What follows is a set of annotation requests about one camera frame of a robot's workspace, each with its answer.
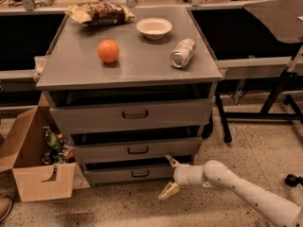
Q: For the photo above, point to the grey top drawer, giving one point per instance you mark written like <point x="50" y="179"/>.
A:
<point x="132" y="116"/>

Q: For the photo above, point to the silver soda can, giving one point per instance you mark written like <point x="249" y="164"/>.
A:
<point x="182" y="53"/>

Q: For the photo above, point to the open cardboard box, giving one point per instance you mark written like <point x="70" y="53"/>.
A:
<point x="22" y="152"/>

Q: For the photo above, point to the black caster wheel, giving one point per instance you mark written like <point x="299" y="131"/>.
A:
<point x="293" y="181"/>

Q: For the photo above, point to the green snack bag in box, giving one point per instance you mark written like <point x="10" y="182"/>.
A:
<point x="53" y="140"/>

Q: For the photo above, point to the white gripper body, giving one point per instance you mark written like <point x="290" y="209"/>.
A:
<point x="182" y="175"/>

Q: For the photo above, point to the grey drawer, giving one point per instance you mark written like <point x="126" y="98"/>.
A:
<point x="132" y="116"/>
<point x="129" y="174"/>
<point x="136" y="150"/>

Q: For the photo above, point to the brown shoe tip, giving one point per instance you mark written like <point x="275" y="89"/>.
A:
<point x="6" y="203"/>

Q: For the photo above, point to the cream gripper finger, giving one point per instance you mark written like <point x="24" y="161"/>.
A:
<point x="169" y="190"/>
<point x="173" y="162"/>

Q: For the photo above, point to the grey drawer cabinet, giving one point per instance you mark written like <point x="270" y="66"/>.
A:
<point x="75" y="76"/>

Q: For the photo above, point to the brown chip bag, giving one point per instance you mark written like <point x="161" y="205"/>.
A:
<point x="99" y="13"/>

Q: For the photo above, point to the white paper bowl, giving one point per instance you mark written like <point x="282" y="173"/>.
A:
<point x="154" y="28"/>

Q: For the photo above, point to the grey bottom drawer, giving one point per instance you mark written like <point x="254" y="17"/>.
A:
<point x="129" y="174"/>

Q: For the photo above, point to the dark can in box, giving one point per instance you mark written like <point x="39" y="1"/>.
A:
<point x="49" y="156"/>

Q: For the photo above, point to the grey middle drawer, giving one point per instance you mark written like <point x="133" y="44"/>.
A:
<point x="136" y="150"/>

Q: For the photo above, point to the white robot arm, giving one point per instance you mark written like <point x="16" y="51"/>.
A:
<point x="214" y="174"/>

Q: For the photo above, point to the orange fruit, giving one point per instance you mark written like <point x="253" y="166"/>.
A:
<point x="108" y="51"/>

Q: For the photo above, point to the black table frame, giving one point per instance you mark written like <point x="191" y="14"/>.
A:
<point x="264" y="114"/>

